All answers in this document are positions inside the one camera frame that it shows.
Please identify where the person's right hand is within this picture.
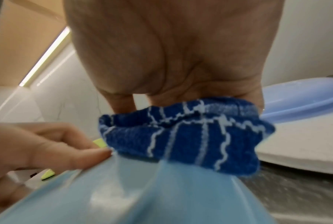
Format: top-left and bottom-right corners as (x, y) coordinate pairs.
(63, 0), (286, 114)

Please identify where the person's left hand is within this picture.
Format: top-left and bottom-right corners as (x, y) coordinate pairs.
(0, 120), (113, 209)

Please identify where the green plate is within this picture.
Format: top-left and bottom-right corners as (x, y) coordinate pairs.
(41, 138), (109, 181)

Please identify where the blue striped cloth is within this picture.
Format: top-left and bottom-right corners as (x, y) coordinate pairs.
(97, 97), (277, 177)

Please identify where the lavender plate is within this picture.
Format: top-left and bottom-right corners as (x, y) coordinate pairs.
(259, 77), (333, 124)

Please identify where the light blue bowl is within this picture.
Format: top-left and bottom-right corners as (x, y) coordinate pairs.
(0, 153), (278, 224)

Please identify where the speckled white plate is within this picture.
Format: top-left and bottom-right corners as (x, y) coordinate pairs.
(254, 109), (333, 176)

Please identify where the led light strip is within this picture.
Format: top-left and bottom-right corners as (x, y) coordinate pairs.
(18, 26), (72, 87)

